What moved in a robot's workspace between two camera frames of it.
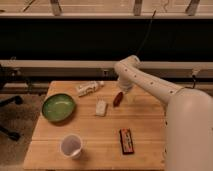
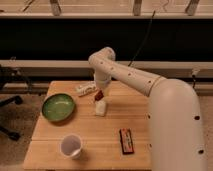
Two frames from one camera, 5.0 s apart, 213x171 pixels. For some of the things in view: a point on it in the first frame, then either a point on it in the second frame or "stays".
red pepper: x=118 y=99 -> x=99 y=95
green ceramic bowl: x=58 y=107 stays
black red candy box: x=126 y=141 stays
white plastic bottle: x=89 y=88 stays
